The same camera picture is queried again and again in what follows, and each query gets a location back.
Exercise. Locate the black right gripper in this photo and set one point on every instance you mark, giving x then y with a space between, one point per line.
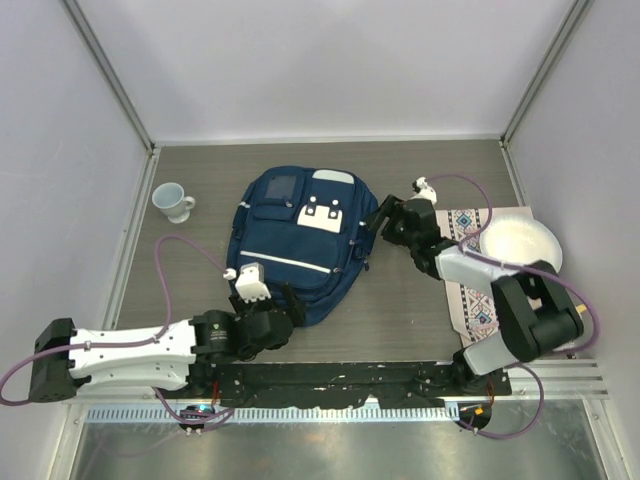
391 204

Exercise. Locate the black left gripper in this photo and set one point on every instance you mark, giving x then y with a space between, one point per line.
294 306

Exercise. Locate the navy blue student backpack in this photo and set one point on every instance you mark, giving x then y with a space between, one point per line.
306 228

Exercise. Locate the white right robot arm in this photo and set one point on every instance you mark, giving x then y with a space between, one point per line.
534 311

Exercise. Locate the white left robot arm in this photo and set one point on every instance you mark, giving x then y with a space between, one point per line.
181 356

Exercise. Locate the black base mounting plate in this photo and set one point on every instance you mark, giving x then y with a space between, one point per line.
337 385

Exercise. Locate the white paper plate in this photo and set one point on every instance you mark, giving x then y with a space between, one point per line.
520 239

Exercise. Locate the patterned white placemat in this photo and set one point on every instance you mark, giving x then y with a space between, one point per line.
472 314

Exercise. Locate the light blue cup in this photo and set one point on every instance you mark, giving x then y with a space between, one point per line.
174 204

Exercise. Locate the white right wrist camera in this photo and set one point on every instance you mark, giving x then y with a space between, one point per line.
423 190

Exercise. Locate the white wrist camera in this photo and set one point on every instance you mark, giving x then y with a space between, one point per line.
248 282
423 190

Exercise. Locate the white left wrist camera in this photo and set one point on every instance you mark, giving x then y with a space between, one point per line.
248 282

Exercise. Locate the perforated metal rail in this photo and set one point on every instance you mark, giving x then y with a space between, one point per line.
369 412

